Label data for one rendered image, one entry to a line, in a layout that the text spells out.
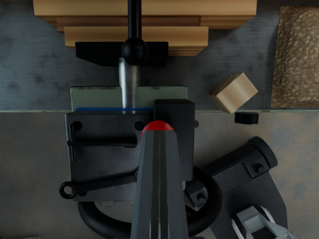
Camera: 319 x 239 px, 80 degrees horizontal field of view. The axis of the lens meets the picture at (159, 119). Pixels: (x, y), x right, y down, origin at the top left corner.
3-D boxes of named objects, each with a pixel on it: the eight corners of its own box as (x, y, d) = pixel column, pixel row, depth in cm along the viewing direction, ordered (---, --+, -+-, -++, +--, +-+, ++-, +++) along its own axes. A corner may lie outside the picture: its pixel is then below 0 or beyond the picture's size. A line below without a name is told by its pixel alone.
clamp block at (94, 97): (96, 163, 34) (74, 192, 25) (91, 85, 31) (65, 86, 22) (181, 163, 34) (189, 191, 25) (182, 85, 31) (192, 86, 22)
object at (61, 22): (76, 41, 27) (57, 31, 22) (75, 29, 27) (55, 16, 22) (192, 41, 27) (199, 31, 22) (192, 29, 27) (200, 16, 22)
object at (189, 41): (89, 56, 28) (64, 46, 21) (88, 41, 27) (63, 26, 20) (195, 56, 28) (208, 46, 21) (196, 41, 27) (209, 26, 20)
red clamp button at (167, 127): (142, 151, 18) (141, 154, 17) (141, 119, 18) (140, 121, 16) (174, 151, 18) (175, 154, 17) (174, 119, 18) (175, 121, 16)
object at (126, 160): (84, 185, 25) (63, 213, 19) (78, 98, 23) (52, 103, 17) (186, 184, 25) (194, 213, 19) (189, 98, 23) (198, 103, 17)
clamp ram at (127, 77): (104, 108, 28) (79, 118, 19) (101, 55, 27) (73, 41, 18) (165, 107, 28) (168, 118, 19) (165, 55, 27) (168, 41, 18)
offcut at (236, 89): (207, 94, 28) (215, 96, 24) (231, 73, 28) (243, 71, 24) (221, 110, 29) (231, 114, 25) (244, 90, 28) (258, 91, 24)
